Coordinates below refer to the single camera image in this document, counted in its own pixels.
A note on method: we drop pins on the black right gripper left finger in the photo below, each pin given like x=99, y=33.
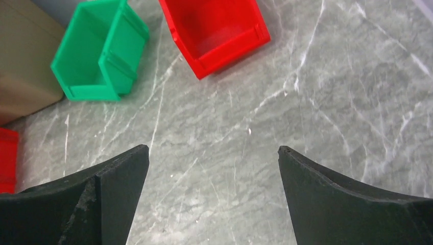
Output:
x=92, y=206

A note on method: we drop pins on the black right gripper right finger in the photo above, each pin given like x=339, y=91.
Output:
x=327, y=207

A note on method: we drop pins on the red plastic bin left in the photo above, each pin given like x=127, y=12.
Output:
x=9, y=148

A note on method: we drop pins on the red plastic bin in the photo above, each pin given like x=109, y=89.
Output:
x=213, y=34
x=9, y=148

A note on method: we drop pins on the green plastic bin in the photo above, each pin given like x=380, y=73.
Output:
x=99, y=55

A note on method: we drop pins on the tan plastic toolbox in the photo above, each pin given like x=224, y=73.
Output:
x=29, y=41

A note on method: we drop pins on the red plastic bin right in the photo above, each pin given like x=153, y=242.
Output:
x=213, y=34

